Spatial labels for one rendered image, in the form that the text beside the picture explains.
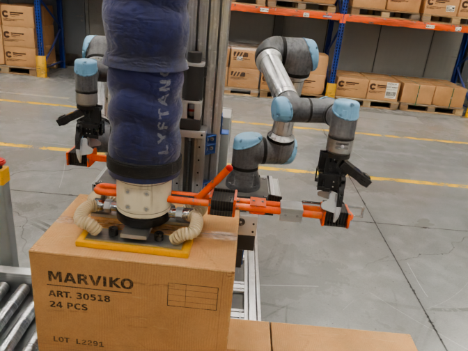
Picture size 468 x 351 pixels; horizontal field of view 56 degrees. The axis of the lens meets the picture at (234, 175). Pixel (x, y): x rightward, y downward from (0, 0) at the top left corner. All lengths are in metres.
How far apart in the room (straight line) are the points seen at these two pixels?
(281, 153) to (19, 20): 7.85
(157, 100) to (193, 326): 0.68
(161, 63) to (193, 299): 0.68
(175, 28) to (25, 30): 8.13
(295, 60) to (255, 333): 1.08
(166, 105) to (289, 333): 1.11
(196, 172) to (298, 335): 0.80
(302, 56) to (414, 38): 8.69
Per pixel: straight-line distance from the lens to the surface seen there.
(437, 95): 9.31
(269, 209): 1.37
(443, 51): 10.57
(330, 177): 1.34
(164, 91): 1.23
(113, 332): 1.50
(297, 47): 1.67
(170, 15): 1.20
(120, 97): 1.24
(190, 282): 1.33
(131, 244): 1.37
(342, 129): 1.29
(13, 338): 1.95
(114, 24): 1.21
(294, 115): 1.33
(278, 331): 1.93
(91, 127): 1.65
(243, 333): 1.90
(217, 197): 1.38
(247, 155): 1.81
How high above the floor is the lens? 1.81
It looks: 23 degrees down
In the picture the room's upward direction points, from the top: 6 degrees clockwise
